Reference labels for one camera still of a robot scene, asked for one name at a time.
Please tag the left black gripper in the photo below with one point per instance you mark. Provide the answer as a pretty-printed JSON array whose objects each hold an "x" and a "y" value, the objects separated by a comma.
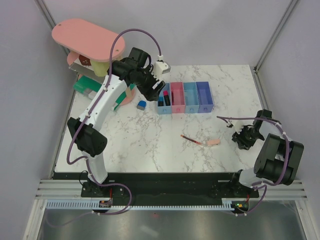
[{"x": 149, "y": 93}]

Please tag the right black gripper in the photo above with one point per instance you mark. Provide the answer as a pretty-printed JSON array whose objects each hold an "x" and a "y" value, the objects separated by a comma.
[{"x": 242, "y": 143}]

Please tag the blue cap black highlighter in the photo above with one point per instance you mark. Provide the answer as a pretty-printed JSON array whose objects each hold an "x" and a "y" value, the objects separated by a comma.
[{"x": 160, "y": 101}]

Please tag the pink cap black highlighter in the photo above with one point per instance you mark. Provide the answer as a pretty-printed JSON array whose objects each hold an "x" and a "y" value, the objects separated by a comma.
[{"x": 166, "y": 98}]

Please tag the light blue drawer bin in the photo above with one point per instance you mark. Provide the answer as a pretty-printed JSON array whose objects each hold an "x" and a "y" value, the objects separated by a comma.
[{"x": 165, "y": 110}]

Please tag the red pen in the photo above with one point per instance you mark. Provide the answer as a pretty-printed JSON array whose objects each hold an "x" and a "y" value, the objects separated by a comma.
[
  {"x": 193, "y": 141},
  {"x": 172, "y": 98}
]

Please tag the pink drawer bin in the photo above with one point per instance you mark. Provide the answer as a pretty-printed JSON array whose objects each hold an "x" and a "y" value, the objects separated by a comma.
[{"x": 179, "y": 97}]

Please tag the purple drawer bin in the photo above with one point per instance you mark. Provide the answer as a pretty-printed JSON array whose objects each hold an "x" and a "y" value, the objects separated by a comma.
[{"x": 206, "y": 102}]

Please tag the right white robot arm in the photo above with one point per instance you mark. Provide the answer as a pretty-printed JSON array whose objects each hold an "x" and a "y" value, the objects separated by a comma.
[{"x": 279, "y": 158}]

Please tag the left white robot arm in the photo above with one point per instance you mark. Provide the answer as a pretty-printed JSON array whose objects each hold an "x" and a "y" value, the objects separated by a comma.
[{"x": 85, "y": 130}]

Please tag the blue pencil sharpener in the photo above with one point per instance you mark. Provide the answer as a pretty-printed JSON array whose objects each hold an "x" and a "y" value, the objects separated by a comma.
[{"x": 141, "y": 105}]

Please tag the pink eraser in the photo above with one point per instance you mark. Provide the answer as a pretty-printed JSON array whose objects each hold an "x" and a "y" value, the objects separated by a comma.
[{"x": 213, "y": 142}]

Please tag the cream yellow cylinder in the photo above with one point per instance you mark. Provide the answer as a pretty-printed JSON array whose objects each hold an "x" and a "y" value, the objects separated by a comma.
[{"x": 100, "y": 68}]

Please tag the white silver box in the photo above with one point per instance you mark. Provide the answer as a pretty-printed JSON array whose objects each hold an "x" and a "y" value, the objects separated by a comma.
[{"x": 82, "y": 70}]

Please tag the dark red card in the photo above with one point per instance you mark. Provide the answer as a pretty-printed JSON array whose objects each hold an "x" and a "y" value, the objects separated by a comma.
[{"x": 84, "y": 60}]

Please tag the pink tiered shelf stand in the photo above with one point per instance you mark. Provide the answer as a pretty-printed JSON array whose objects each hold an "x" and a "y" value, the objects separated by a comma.
[{"x": 82, "y": 37}]

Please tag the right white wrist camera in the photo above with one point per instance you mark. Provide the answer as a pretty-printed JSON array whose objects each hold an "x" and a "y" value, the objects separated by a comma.
[{"x": 236, "y": 125}]

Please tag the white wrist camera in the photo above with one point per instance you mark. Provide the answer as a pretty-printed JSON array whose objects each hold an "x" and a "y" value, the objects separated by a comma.
[
  {"x": 160, "y": 68},
  {"x": 236, "y": 125}
]

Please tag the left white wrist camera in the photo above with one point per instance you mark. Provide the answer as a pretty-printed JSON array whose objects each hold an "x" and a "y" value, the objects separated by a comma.
[{"x": 160, "y": 68}]

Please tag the light blue cable duct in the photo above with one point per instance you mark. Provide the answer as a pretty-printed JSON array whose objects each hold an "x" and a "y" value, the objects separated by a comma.
[{"x": 226, "y": 204}]

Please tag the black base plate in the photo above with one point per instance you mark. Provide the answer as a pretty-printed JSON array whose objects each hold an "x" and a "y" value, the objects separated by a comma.
[{"x": 169, "y": 188}]

